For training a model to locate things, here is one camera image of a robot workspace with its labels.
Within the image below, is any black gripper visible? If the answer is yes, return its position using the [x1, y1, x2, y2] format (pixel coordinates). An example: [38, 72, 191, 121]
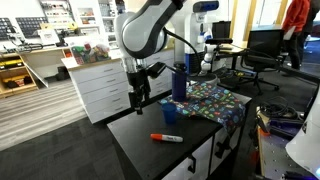
[125, 69, 152, 116]

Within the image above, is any orange capped white marker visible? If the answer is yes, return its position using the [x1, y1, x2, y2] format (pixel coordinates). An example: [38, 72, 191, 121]
[149, 133, 185, 144]

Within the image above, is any blue plastic cup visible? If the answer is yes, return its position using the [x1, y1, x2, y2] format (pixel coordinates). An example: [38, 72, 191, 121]
[160, 102, 178, 126]

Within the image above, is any white drawer cabinet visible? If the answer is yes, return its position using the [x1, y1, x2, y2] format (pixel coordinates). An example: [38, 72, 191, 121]
[61, 49, 175, 125]

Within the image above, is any dark blue bottle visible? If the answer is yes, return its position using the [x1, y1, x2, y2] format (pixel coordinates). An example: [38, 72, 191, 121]
[171, 63, 189, 103]

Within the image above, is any black table with white drawers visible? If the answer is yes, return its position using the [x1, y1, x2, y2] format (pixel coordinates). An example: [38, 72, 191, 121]
[106, 91, 253, 180]

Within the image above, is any clear box of toys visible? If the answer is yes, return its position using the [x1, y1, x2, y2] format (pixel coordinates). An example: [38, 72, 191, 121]
[70, 42, 112, 66]

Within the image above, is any space print dark cloth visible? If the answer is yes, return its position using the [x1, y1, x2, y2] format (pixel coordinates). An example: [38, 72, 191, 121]
[159, 81, 247, 134]

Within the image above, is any white and blue mobile robot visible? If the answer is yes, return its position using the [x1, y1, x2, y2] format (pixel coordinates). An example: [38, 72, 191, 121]
[172, 0, 222, 85]

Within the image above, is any black computer monitor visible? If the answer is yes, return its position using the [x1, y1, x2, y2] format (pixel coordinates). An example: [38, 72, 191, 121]
[211, 20, 232, 40]

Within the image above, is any wooden shelf unit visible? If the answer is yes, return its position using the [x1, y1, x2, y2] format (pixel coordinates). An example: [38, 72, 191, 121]
[0, 53, 40, 100]

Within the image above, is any black office chair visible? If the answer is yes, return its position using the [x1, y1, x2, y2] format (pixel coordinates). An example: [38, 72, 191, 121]
[239, 28, 286, 96]

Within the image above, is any white rounded machine housing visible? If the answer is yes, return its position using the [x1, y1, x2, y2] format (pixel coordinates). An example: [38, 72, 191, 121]
[285, 85, 320, 180]

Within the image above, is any person in red jacket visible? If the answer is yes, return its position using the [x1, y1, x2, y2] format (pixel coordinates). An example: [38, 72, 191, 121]
[281, 0, 320, 71]

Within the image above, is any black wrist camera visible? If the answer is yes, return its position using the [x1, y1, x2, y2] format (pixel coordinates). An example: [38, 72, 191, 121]
[145, 61, 168, 80]

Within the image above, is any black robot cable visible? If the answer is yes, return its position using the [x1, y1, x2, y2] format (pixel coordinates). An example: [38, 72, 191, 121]
[162, 27, 203, 69]

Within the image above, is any black keyboard on wall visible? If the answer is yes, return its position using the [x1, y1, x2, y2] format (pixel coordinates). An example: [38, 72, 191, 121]
[15, 16, 50, 39]

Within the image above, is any pile of black cables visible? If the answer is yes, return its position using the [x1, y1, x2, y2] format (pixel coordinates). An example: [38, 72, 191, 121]
[257, 96, 304, 122]

